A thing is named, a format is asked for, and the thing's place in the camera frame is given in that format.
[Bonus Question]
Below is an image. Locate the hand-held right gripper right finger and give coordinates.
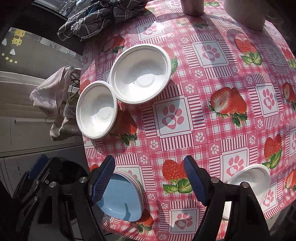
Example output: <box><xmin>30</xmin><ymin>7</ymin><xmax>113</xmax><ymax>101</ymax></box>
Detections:
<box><xmin>183</xmin><ymin>155</ymin><xmax>271</xmax><ymax>241</ymax></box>

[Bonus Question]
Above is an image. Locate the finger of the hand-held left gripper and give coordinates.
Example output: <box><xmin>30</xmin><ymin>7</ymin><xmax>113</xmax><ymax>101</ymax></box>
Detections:
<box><xmin>13</xmin><ymin>154</ymin><xmax>50</xmax><ymax>232</ymax></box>

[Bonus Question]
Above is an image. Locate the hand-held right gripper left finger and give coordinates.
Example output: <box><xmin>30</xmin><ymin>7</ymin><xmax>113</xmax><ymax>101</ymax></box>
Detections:
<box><xmin>21</xmin><ymin>155</ymin><xmax>116</xmax><ymax>241</ymax></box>

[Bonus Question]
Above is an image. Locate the blue plate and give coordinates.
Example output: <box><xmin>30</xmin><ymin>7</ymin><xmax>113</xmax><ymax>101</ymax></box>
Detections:
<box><xmin>97</xmin><ymin>173</ymin><xmax>142</xmax><ymax>221</ymax></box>

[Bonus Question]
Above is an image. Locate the white bowl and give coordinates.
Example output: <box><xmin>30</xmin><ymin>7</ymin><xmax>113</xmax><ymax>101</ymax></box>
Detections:
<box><xmin>222</xmin><ymin>164</ymin><xmax>271</xmax><ymax>220</ymax></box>
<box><xmin>76</xmin><ymin>81</ymin><xmax>119</xmax><ymax>139</ymax></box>
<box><xmin>109</xmin><ymin>44</ymin><xmax>172</xmax><ymax>105</ymax></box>

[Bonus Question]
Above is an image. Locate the white washing machine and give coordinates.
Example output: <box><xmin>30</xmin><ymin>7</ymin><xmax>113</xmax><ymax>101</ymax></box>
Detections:
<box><xmin>0</xmin><ymin>141</ymin><xmax>90</xmax><ymax>241</ymax></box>

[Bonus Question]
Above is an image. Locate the beige towel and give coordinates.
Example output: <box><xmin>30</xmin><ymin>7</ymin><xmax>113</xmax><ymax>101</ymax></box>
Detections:
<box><xmin>50</xmin><ymin>90</ymin><xmax>84</xmax><ymax>142</ymax></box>

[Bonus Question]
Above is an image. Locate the pink strawberry printed tablecloth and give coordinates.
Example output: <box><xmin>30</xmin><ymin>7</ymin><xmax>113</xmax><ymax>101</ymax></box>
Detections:
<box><xmin>79</xmin><ymin>0</ymin><xmax>296</xmax><ymax>241</ymax></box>

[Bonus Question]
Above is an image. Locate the pale pink cloth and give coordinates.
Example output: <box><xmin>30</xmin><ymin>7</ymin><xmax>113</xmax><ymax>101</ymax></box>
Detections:
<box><xmin>30</xmin><ymin>65</ymin><xmax>81</xmax><ymax>116</ymax></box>

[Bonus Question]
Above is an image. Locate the grey checked cloth bundle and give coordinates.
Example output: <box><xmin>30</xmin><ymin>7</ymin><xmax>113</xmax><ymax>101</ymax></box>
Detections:
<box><xmin>57</xmin><ymin>0</ymin><xmax>148</xmax><ymax>42</ymax></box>

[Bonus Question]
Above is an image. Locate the metal tumbler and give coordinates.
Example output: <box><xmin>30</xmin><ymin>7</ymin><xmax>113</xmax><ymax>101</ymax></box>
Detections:
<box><xmin>180</xmin><ymin>0</ymin><xmax>205</xmax><ymax>16</ymax></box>

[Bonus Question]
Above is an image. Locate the beige pitcher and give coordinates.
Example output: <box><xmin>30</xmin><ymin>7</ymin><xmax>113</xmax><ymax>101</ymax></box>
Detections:
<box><xmin>223</xmin><ymin>0</ymin><xmax>285</xmax><ymax>32</ymax></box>

